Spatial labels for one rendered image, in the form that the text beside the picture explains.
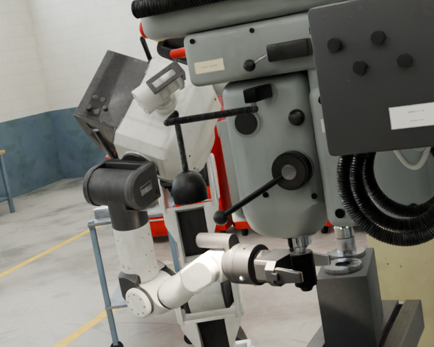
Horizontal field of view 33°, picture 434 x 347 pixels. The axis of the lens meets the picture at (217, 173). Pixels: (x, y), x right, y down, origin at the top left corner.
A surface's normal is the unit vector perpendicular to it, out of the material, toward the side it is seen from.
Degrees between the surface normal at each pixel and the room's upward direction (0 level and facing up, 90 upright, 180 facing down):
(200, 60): 90
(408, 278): 90
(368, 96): 90
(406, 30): 90
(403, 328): 0
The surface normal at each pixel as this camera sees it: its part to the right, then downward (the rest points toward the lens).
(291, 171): -0.40, 0.22
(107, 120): -0.12, -0.38
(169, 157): 0.48, 0.42
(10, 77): 0.90, -0.09
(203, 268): -0.60, 0.35
